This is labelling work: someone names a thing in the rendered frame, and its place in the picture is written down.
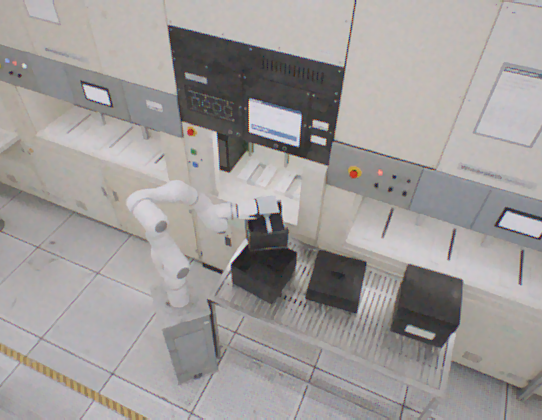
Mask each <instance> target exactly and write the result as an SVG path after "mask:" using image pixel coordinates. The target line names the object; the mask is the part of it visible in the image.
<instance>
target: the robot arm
mask: <svg viewBox="0 0 542 420"><path fill-rule="evenodd" d="M174 202H181V203H183V204H185V205H187V206H189V207H191V208H193V209H195V210H196V211H197V214H198V216H199V218H200V220H201V222H202V223H203V224H204V226H205V227H206V228H207V229H209V230H210V231H212V232H214V233H216V234H225V233H226V232H227V231H228V220H231V219H236V217H237V218H238V219H243V220H250V219H256V218H257V219H259V218H260V216H261V215H262V214H259V212H258V211H259V210H258V209H257V208H256V207H258V205H257V201H256V199H254V200H247V201H241V202H236V203H235V202H228V203H217V204H213V203H212V201H211V199H210V198H209V197H208V196H207V195H206V194H204V193H202V192H201V191H199V190H197V189H196V188H195V187H193V186H191V185H190V184H188V183H186V182H184V181H179V180H172V181H169V182H168V183H166V184H164V185H162V186H160V187H157V188H152V189H141V190H137V191H135V192H133V193H132V194H131V195H130V196H129V197H128V199H127V202H126V204H127V208H128V210H129V211H130V213H131V215H132V216H133V217H134V218H135V219H136V220H137V221H138V222H139V223H140V224H142V225H143V227H144V228H145V229H146V237H147V239H148V241H149V243H150V245H152V249H151V257H152V263H153V265H154V266H155V267H156V269H157V271H158V272H159V274H160V276H161V277H162V279H163V282H164V286H165V289H166V292H165V293H164V295H163V298H162V304H163V307H164V309H165V310H166V311H167V312H169V313H172V314H175V315H180V314H184V313H187V312H189V311H191V310H193V307H194V306H195V304H196V301H197V296H196V292H195V290H194V289H193V288H192V287H190V286H188V280H187V274H188V273H189V271H190V263H189V261H188V259H187V258H186V257H185V255H184V254H183V253H182V251H181V250H180V249H179V247H178V246H177V245H176V244H175V243H174V241H173V238H172V236H171V234H170V232H169V230H168V229H169V227H170V222H169V219H168V218H167V216H166V215H165V214H164V212H163V211H162V210H161V209H160V208H159V207H158V206H157V205H156V204H155V203H174ZM257 214H258V215H257Z"/></svg>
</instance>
